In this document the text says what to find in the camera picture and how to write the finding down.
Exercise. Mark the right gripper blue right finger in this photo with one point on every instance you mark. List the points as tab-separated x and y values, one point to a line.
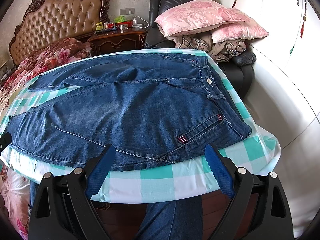
223	177

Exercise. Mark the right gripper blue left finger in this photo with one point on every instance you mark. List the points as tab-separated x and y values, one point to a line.
97	169

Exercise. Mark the blue denim jeans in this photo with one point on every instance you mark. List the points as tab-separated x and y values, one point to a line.
155	109

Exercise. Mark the teal white checkered tablecloth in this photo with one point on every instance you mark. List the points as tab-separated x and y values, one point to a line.
259	154

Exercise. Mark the operator blue jeans leg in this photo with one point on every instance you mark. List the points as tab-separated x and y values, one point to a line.
179	219

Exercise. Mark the black leather armchair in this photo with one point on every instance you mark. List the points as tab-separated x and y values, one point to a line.
239	70

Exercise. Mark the red floral bed quilt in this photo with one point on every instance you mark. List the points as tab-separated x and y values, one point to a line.
39	61

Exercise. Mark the dark wooden nightstand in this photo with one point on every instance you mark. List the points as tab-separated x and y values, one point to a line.
117	41

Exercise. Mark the plaid beige folded blanket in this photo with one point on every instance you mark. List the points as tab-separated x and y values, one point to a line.
219	52

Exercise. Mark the yellow lidded jar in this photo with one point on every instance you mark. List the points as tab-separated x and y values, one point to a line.
99	26

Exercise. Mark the red tin box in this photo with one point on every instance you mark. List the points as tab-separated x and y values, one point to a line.
115	25

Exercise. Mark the white power strip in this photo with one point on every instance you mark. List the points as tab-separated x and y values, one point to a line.
138	25

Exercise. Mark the green crumpled bag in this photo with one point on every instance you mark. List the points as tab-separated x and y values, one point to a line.
120	19

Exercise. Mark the small pink satin pillow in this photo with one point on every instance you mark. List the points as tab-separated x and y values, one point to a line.
238	31

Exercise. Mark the tufted tan leather headboard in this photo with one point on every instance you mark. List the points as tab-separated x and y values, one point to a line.
48	21

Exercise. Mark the large pink satin pillow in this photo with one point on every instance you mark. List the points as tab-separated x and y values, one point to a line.
196	17

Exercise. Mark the red tassel door ornament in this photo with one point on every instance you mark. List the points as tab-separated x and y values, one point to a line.
304	19

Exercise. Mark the wall power outlet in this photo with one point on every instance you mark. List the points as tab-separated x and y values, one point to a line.
127	11

